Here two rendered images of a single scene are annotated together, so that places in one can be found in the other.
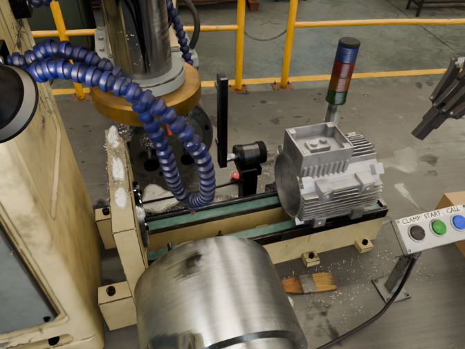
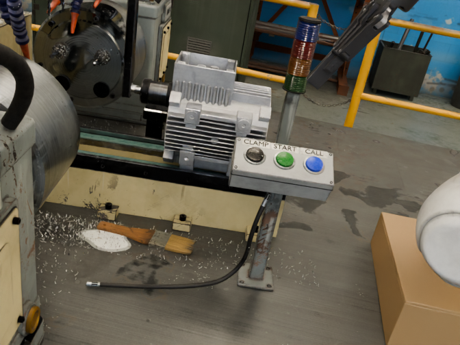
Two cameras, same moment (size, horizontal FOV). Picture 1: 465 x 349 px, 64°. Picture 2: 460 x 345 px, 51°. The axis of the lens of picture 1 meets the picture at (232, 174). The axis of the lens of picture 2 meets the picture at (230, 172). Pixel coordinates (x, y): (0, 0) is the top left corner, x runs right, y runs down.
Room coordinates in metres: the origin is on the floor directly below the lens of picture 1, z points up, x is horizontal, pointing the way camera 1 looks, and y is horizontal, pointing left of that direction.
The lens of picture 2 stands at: (-0.25, -0.52, 1.40)
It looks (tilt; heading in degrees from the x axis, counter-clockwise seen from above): 27 degrees down; 15
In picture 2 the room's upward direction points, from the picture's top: 10 degrees clockwise
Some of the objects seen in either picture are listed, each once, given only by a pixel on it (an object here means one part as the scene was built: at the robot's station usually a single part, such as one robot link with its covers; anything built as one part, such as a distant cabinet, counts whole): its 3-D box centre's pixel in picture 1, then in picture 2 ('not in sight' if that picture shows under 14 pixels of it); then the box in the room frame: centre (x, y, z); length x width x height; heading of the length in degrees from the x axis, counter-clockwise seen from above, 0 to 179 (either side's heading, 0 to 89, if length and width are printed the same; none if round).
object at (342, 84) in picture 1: (340, 79); (299, 65); (1.01, -0.32, 1.10); 0.06 x 0.06 x 0.04
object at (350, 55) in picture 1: (347, 51); (307, 30); (1.01, -0.32, 1.19); 0.06 x 0.06 x 0.04
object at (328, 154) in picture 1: (315, 150); (205, 78); (0.66, -0.19, 1.11); 0.12 x 0.11 x 0.07; 107
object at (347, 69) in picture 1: (343, 66); (303, 48); (1.01, -0.32, 1.14); 0.06 x 0.06 x 0.04
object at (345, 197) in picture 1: (324, 177); (217, 124); (0.67, -0.23, 1.01); 0.20 x 0.19 x 0.19; 107
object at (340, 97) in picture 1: (337, 93); (296, 81); (1.01, -0.32, 1.05); 0.06 x 0.06 x 0.04
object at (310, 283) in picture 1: (295, 284); (146, 236); (0.50, -0.17, 0.80); 0.21 x 0.05 x 0.01; 100
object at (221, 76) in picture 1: (223, 124); (131, 42); (0.73, 0.03, 1.12); 0.04 x 0.03 x 0.26; 108
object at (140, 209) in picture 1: (142, 213); not in sight; (0.54, 0.20, 1.01); 0.15 x 0.02 x 0.15; 18
